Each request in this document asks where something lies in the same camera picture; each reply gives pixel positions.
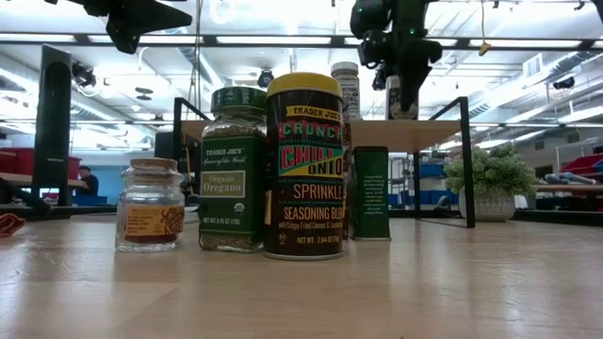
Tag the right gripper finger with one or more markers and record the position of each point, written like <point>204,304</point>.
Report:
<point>410,89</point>

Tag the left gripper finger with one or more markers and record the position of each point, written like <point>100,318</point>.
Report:
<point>123,40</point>
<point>155,19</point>

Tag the green black pepper tin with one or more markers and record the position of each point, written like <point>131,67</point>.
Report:
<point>372,198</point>

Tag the chili onion jar yellow lid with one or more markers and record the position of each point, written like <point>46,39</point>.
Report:
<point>304,188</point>

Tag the oregano jar green lid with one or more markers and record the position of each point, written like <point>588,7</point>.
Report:
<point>231,188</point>

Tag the blue storage bins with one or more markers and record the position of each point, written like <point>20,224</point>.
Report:
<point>431,170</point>

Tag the yellow hanging tag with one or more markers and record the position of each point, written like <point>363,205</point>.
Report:
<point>484,48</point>

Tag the black upright column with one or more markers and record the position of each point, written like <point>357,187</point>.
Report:
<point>52,117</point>

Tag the black overhead crossbar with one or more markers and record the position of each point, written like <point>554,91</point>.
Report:
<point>282,41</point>

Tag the potted green plant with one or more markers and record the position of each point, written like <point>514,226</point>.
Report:
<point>490,179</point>

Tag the person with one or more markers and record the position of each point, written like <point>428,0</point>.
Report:
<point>88,183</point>

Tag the red storage bins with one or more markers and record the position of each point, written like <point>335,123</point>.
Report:
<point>14,162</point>

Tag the small glass jar cork lid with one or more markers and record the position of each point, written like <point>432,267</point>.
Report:
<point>151,221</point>

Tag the background wooden table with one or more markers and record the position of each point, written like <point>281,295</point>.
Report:
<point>570,188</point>

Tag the red and blue bin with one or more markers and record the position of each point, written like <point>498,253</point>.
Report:
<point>584,165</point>

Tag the orange folded cloth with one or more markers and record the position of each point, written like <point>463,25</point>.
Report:
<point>9,226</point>

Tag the black clamp mounted camera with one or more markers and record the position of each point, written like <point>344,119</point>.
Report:
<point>84,75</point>

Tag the black round camera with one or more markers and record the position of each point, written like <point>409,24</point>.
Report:
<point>266,80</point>

